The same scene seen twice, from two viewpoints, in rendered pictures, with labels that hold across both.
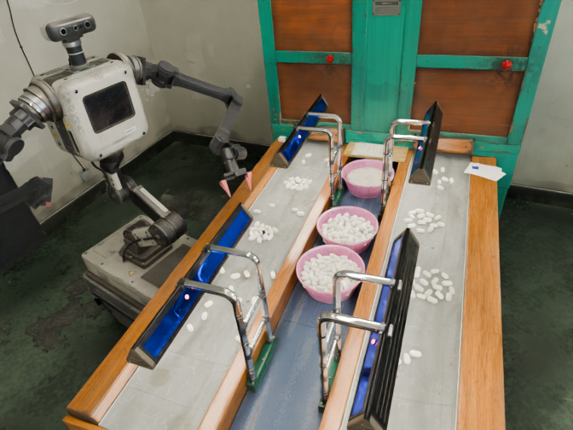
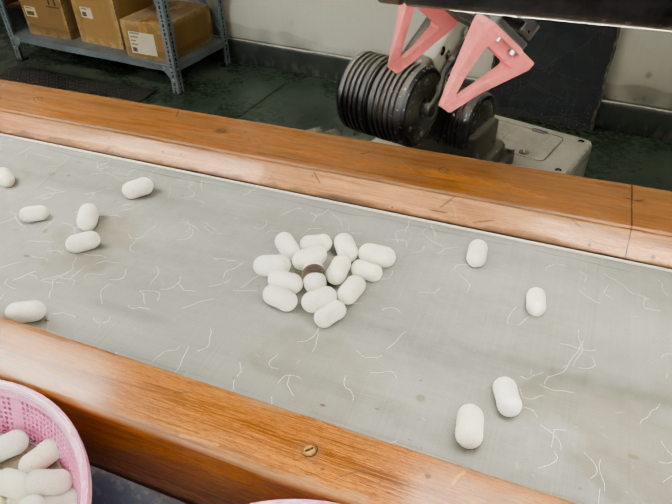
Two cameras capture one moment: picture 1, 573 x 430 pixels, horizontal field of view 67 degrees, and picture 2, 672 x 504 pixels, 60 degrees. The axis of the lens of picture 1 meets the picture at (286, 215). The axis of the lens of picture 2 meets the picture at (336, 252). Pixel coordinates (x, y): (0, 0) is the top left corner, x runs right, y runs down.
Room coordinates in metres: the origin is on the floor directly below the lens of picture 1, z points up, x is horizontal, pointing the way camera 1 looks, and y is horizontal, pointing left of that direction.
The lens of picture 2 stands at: (1.50, -0.32, 1.13)
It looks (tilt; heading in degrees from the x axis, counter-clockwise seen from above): 39 degrees down; 89
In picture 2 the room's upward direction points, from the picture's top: 1 degrees counter-clockwise
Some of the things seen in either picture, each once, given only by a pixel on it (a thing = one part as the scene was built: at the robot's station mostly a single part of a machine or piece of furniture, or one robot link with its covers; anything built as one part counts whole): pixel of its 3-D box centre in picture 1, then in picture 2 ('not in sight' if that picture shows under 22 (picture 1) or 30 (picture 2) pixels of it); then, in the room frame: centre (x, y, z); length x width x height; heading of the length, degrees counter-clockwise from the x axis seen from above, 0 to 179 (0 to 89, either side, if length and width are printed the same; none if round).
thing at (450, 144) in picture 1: (442, 143); not in sight; (1.98, -0.86, 0.83); 0.30 x 0.06 x 0.07; 67
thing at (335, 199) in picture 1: (319, 163); not in sight; (1.79, -0.18, 0.90); 0.20 x 0.19 x 0.45; 157
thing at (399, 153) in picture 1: (375, 151); not in sight; (2.07, -0.52, 0.77); 0.33 x 0.15 x 0.01; 67
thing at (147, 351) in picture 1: (199, 270); not in sight; (0.93, 0.27, 1.08); 0.62 x 0.08 x 0.07; 157
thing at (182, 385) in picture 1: (262, 241); (279, 287); (1.45, 0.12, 0.73); 1.81 x 0.30 x 0.02; 157
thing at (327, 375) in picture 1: (357, 349); not in sight; (0.74, -0.16, 0.90); 0.20 x 0.19 x 0.45; 157
